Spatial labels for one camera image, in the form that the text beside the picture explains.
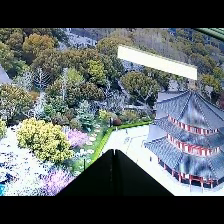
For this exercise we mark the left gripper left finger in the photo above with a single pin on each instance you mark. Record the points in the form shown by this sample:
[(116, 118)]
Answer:
[(96, 180)]

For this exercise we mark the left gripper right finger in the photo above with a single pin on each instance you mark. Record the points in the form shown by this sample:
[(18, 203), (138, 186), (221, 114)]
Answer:
[(133, 180)]

